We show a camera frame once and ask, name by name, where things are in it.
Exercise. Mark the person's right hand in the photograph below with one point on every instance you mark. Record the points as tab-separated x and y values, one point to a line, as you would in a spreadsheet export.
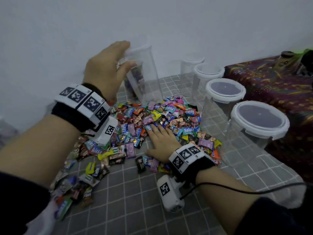
164	144

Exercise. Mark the person's left hand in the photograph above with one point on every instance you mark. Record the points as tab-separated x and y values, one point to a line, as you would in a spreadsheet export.
105	71

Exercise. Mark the pile of colourful candies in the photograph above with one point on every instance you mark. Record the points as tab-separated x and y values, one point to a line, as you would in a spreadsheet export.
161	120

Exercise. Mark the small transparent plastic jar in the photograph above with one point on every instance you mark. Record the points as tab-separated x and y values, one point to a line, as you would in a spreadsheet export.
149	83
191	71
133	83

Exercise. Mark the person's left forearm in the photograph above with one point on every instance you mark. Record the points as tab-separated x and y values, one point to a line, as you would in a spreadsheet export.
39	149

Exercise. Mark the person's right forearm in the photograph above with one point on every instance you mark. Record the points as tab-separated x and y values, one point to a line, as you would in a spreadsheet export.
225	198

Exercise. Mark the black marker-tagged right wristband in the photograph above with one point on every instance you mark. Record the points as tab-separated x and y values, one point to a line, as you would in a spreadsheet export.
190	161

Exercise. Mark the black marker-tagged wristband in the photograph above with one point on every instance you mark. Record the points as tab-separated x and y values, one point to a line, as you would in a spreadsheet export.
80	105
190	161

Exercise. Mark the black marker-tagged left wristband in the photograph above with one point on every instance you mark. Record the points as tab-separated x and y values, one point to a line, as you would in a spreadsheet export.
80	105

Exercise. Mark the dark patterned cloth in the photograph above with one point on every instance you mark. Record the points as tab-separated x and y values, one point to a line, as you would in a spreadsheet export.
274	80

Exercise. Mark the olive green object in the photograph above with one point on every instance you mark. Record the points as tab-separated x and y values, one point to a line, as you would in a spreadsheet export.
286	61

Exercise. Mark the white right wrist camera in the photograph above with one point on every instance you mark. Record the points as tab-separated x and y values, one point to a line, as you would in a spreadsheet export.
168	191

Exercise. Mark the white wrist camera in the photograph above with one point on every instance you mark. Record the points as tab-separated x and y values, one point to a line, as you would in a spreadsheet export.
168	191
107	130

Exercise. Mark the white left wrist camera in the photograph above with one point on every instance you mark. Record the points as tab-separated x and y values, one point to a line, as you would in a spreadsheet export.
107	130

